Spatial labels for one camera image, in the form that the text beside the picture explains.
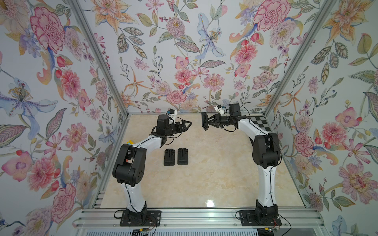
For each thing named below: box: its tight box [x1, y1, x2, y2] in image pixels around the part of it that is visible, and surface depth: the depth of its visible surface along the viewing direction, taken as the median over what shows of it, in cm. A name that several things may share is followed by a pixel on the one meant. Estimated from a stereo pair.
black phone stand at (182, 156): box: [177, 147, 189, 165], surface depth 97 cm
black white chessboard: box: [250, 115, 273, 134], surface depth 113 cm
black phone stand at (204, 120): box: [201, 111, 210, 131], surface depth 96 cm
